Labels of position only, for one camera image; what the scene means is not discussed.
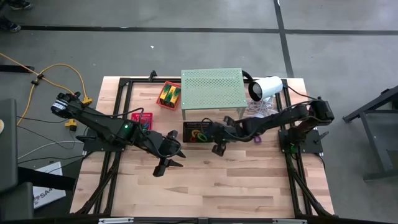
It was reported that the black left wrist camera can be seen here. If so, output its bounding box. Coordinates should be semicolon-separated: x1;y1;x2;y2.
152;164;168;178

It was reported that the short black floor bar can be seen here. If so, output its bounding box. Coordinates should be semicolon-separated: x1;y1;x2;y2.
0;64;35;74

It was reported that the black aluminium table frame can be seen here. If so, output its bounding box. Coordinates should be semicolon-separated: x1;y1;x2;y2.
74;70;336;218

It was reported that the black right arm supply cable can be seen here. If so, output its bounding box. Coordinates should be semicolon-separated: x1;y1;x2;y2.
284;81;323;102

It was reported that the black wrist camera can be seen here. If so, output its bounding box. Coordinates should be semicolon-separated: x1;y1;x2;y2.
211;142;227;157
152;164;168;178

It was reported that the white floor cable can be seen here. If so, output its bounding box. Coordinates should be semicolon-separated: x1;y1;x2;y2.
17;140;85;161

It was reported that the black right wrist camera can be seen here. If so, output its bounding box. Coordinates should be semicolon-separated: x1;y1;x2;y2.
211;142;227;157

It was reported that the thin black floor cable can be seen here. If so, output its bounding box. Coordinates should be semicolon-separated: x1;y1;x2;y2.
17;115;68;124

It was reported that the yellow green crayon box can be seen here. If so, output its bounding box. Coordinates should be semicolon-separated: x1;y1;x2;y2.
170;86;182;109
164;85;177;107
159;83;171;105

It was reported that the person's shoe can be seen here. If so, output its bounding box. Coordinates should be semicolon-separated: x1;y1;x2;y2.
0;17;22;33
7;0;34;10

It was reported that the yellow extension cable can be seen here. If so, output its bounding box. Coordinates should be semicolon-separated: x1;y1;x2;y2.
0;52;93;131

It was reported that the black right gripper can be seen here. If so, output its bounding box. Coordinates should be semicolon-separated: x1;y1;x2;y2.
203;116;239;146

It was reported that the white lamp cable bundle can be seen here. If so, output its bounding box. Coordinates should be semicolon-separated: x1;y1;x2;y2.
245;98;277;118

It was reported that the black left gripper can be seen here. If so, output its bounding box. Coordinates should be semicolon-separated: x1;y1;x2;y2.
147;129;187;168

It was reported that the black plastic basket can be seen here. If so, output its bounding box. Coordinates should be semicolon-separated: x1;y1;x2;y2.
182;121;215;144

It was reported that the red plastic basket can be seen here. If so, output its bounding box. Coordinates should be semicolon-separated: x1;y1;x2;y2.
130;112;154;131

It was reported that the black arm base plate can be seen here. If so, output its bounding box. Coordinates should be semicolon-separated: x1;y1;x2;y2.
278;129;324;154
76;134;126;153

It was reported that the white printed box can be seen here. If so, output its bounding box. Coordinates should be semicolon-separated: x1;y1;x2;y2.
32;161;67;210

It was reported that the white camera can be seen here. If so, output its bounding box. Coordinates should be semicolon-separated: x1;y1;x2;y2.
248;75;284;121

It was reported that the black metal stand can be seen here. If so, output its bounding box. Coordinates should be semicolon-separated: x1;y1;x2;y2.
343;84;398;182

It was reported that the silver metal bracket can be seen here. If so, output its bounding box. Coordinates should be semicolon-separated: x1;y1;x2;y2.
98;217;135;224
272;218;308;224

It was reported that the wide black bar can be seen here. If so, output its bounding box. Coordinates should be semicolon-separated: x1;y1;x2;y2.
17;166;77;191

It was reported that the green perforated metal shelf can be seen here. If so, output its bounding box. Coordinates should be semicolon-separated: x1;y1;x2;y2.
180;67;246;121

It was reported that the orange plastic basket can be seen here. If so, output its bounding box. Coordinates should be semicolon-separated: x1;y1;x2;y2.
156;81;182;111

